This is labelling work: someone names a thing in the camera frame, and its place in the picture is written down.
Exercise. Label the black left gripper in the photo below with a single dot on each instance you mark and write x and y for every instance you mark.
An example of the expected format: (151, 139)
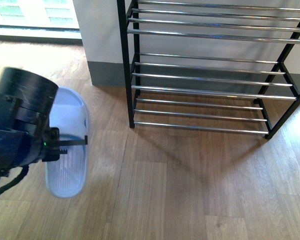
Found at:
(26, 100)

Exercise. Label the black metal shoe rack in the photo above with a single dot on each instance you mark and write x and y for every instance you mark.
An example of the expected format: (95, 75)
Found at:
(210, 65)

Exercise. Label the dark grey window frame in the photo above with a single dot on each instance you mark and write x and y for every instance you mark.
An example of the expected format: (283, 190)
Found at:
(39, 34)

